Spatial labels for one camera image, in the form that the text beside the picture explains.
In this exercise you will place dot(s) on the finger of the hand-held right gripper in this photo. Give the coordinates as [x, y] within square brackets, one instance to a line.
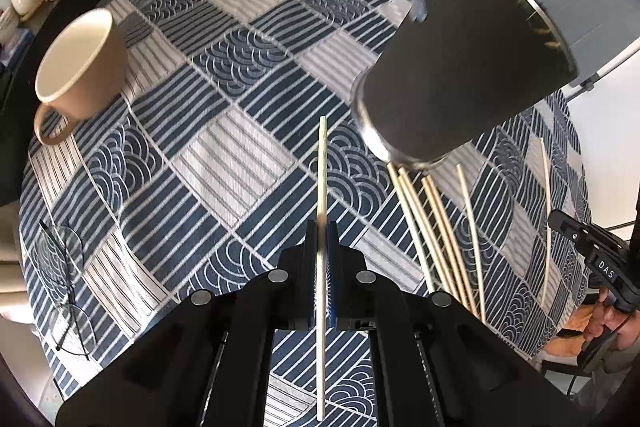
[572, 232]

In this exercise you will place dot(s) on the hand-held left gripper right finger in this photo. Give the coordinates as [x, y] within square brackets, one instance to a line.
[333, 292]

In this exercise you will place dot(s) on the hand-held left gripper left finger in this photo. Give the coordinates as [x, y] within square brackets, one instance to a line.
[311, 282]

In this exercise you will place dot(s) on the pale wooden chopstick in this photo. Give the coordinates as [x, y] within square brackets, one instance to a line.
[412, 232]
[425, 227]
[457, 243]
[550, 217]
[450, 247]
[470, 232]
[322, 167]

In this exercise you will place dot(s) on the black chopstick holder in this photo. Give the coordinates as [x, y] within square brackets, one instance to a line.
[460, 67]

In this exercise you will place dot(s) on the person's right forearm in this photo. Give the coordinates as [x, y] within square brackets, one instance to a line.
[622, 357]

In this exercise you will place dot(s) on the person's right hand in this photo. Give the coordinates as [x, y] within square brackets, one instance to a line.
[605, 322]

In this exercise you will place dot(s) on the blue white patterned tablecloth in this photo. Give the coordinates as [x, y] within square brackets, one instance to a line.
[240, 147]

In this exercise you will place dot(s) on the white metal rod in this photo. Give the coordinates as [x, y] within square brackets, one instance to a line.
[615, 59]

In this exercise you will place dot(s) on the thin-framed eyeglasses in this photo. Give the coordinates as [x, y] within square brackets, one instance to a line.
[57, 257]

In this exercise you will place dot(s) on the beige ceramic cup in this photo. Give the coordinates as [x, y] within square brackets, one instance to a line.
[95, 72]

